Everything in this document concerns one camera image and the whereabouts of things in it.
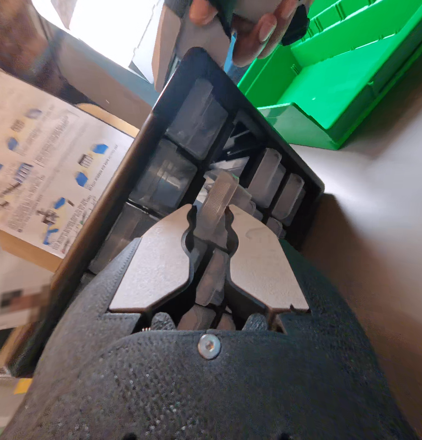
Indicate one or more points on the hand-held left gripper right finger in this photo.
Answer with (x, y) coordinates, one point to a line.
(266, 271)

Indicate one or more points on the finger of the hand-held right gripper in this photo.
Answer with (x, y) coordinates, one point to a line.
(166, 44)
(204, 36)

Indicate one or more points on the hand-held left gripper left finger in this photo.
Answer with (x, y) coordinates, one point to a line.
(152, 268)

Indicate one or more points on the black drawer cabinet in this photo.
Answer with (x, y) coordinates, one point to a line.
(104, 220)

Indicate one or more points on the clear plastic drawer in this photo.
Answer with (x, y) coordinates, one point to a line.
(217, 199)

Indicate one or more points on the green plastic bin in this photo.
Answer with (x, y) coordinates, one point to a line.
(334, 86)

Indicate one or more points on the pale desk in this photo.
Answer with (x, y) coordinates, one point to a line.
(369, 240)

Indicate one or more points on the person's right hand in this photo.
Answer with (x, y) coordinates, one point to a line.
(252, 44)

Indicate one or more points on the set of clear cabinet drawers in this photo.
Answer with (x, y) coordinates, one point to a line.
(193, 120)

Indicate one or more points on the instruction sheet on stand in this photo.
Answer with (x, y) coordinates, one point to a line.
(25, 251)

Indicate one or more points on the printed instruction sheet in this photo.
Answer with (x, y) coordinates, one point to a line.
(42, 172)

